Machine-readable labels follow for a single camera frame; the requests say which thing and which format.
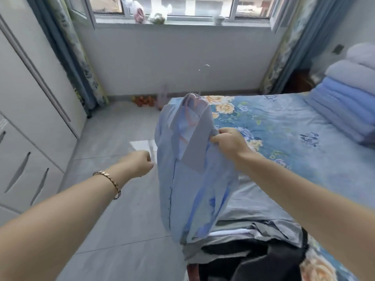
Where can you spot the person's right hand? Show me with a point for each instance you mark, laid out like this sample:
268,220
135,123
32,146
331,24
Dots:
233,144

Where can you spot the person's left hand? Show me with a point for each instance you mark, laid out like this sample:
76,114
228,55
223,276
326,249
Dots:
136,165

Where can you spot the pink plastic hanger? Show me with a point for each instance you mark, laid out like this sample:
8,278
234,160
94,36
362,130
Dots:
194,102

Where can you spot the light blue shirt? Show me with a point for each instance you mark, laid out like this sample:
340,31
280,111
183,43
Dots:
190,196

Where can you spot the white glossy wardrobe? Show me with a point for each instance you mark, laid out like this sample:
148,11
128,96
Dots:
29,99

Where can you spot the person's right forearm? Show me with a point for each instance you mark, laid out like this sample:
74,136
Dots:
307,207

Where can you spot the person's left forearm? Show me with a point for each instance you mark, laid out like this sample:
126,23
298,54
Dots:
52,225

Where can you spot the blue floral bed quilt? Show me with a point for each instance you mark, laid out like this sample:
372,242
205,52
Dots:
293,128

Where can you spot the orange slippers on floor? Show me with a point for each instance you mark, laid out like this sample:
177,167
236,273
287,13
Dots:
143,101

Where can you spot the dark wooden nightstand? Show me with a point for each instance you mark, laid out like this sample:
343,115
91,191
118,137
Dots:
296,83

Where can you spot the pale blue folded blanket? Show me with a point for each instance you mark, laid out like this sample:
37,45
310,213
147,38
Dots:
337,122

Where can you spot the small white cup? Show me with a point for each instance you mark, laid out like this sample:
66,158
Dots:
219,20

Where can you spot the blue floral curtain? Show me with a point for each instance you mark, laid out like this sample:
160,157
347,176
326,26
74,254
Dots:
73,55
307,32

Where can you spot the white framed window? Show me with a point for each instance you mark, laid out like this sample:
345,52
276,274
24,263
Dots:
181,18

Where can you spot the white green bundle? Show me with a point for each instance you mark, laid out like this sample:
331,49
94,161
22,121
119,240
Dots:
158,18

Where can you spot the pink fabric bundle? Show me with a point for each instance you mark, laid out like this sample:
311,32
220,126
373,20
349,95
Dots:
139,16

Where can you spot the clear plastic bag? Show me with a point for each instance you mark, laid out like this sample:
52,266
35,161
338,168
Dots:
129,4

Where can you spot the black wall socket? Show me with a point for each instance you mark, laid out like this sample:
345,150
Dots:
338,49

